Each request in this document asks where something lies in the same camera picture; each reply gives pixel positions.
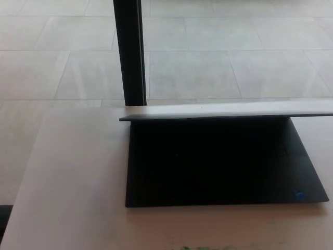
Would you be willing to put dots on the silver Dell laptop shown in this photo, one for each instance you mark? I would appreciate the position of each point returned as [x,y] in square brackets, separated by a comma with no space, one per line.
[213,169]

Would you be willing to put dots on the black vertical window frame post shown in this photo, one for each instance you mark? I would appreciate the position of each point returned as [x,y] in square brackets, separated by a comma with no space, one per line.
[129,52]

